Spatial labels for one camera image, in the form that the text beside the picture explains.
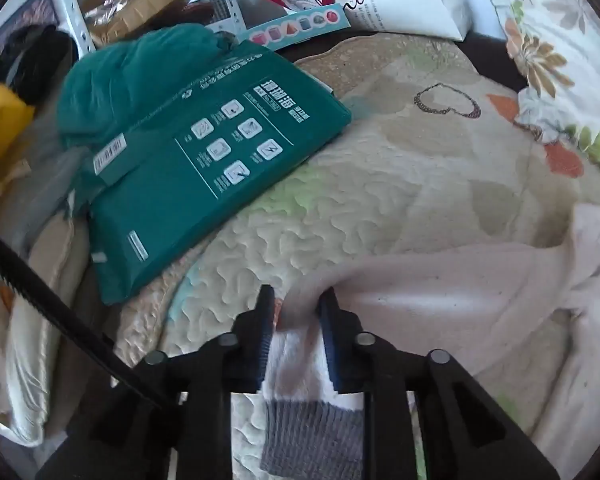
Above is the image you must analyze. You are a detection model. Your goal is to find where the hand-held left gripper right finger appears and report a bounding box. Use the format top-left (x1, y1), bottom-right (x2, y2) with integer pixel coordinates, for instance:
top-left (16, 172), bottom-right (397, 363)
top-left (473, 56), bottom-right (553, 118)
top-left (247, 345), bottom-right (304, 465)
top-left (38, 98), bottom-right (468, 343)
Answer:
top-left (316, 287), bottom-right (561, 480)

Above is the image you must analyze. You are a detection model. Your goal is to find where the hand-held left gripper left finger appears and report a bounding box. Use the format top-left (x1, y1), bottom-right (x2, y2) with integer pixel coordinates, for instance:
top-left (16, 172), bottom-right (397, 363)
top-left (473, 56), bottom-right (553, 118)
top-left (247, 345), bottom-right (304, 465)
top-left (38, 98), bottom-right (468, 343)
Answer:
top-left (35, 285), bottom-right (276, 480)

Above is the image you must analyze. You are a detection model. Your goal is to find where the white sock with grey cuff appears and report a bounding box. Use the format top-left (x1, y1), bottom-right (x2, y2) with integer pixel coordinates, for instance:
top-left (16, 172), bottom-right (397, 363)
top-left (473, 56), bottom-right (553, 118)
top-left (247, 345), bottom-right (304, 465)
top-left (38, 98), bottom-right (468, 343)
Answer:
top-left (260, 327), bottom-right (368, 472)

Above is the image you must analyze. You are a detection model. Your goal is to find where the pale pink garment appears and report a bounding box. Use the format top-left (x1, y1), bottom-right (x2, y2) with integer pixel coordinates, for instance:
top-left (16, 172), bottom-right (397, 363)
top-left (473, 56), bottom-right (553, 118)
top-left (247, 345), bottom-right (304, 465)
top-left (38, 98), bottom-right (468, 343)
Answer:
top-left (275, 202), bottom-right (600, 480)

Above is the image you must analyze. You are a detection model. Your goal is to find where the green flat package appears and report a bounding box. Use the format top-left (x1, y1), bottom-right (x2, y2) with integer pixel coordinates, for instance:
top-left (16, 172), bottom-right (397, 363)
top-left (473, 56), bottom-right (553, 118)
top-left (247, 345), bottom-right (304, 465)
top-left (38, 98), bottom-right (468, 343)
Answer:
top-left (77, 42), bottom-right (353, 306)

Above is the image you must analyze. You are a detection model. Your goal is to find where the heart-patterned quilt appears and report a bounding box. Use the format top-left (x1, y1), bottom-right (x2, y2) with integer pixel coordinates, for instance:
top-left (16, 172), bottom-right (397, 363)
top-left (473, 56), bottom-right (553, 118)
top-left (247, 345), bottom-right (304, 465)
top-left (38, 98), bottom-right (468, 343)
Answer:
top-left (100, 35), bottom-right (600, 480)

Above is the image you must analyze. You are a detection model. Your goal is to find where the cream pillow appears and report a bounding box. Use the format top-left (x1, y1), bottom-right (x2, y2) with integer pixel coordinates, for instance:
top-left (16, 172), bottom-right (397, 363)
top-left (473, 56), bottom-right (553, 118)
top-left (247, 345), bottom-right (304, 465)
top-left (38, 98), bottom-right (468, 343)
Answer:
top-left (0, 205), bottom-right (91, 446)

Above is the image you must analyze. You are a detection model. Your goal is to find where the teal cloth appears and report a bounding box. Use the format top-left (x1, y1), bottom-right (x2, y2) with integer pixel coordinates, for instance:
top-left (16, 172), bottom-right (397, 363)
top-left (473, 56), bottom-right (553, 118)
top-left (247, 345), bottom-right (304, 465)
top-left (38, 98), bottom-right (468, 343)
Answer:
top-left (56, 24), bottom-right (241, 148)

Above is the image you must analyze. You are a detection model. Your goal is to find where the light blue strip box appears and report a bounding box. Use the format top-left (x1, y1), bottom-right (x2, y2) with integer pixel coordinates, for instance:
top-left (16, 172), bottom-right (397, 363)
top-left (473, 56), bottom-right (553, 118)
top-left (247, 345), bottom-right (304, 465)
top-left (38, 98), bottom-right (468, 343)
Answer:
top-left (240, 2), bottom-right (351, 51)

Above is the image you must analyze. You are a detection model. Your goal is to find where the yellow bag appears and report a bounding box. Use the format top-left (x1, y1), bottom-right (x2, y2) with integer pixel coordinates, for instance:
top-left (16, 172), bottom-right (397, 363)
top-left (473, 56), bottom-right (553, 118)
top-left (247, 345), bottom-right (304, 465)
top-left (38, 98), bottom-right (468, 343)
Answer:
top-left (0, 82), bottom-right (36, 163)

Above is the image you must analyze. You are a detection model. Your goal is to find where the black cloth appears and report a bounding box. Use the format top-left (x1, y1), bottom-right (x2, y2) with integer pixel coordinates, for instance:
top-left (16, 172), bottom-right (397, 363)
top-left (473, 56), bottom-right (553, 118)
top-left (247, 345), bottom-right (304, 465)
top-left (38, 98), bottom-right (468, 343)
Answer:
top-left (0, 25), bottom-right (78, 111)

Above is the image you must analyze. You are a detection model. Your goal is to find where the floral pillow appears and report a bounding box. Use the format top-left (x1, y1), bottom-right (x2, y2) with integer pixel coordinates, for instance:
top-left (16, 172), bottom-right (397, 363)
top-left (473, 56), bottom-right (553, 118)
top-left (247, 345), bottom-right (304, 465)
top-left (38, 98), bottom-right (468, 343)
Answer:
top-left (477, 0), bottom-right (600, 181)

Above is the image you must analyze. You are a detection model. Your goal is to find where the framed picture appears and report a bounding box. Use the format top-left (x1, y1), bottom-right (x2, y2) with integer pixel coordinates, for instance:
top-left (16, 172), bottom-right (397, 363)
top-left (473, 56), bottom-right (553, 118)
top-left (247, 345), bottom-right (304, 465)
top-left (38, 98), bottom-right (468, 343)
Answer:
top-left (0, 0), bottom-right (61, 81)

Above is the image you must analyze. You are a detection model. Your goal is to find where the black cable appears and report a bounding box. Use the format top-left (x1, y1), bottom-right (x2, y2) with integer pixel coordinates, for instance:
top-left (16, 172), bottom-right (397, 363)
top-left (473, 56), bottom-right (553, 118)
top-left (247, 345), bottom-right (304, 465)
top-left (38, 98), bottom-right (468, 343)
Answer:
top-left (0, 222), bottom-right (181, 408)

